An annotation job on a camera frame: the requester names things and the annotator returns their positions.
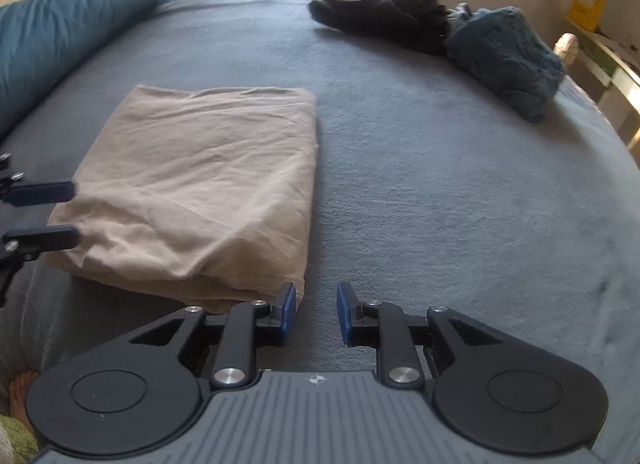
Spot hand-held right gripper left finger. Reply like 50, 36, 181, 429
129, 281, 297, 389

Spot blue jeans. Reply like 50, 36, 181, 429
442, 6, 567, 123

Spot black garment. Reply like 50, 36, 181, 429
308, 0, 451, 56

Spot wooden desk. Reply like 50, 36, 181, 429
565, 19, 640, 145

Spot yellow box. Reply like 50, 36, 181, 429
567, 0, 605, 31

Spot beige pants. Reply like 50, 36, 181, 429
46, 84, 319, 315

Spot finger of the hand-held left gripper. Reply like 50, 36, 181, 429
0, 225, 81, 307
0, 154, 77, 207

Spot light grey garment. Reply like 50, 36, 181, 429
445, 2, 493, 28

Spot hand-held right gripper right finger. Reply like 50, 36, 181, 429
336, 281, 503, 387

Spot cream bedpost finial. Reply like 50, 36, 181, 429
554, 33, 581, 65

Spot person's green white fleece jacket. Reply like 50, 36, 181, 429
0, 414, 41, 464

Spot grey bed blanket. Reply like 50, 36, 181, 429
0, 0, 640, 464

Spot teal pillow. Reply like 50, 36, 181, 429
0, 0, 179, 140

